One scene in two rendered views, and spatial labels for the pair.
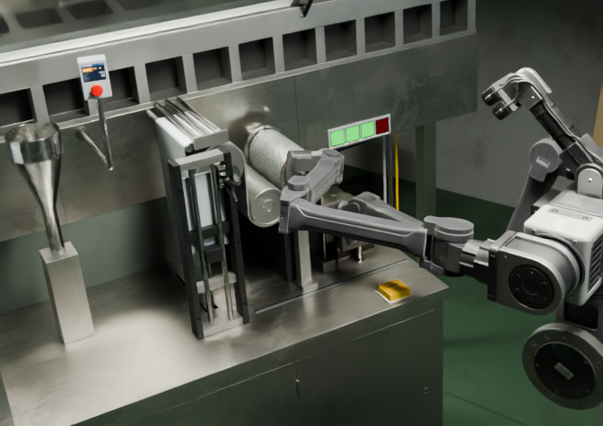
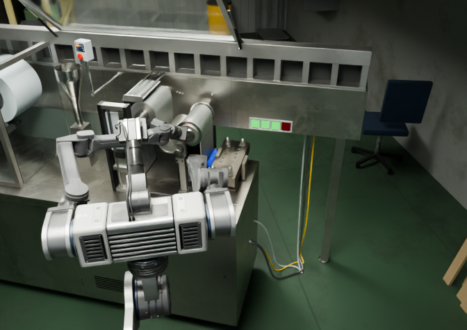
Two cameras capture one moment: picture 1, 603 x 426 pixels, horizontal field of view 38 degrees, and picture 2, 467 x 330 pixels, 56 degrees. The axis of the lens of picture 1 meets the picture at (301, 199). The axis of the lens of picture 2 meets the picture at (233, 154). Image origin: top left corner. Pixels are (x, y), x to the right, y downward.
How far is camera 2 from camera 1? 1.77 m
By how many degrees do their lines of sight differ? 35
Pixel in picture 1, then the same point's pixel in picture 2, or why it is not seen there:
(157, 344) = (99, 184)
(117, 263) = not seen: hidden behind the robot
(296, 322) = not seen: hidden behind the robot
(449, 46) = (342, 94)
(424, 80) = (320, 109)
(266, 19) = (217, 44)
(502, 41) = not seen: outside the picture
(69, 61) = (112, 39)
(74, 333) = (82, 162)
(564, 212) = (99, 211)
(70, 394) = (50, 186)
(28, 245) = (93, 117)
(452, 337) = (341, 264)
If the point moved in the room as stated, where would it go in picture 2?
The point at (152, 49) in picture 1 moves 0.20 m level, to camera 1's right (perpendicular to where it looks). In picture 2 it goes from (152, 44) to (177, 51)
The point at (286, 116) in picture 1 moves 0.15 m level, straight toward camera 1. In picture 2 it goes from (224, 101) to (207, 110)
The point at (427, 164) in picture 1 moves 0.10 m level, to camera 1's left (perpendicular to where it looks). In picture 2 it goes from (336, 160) to (321, 155)
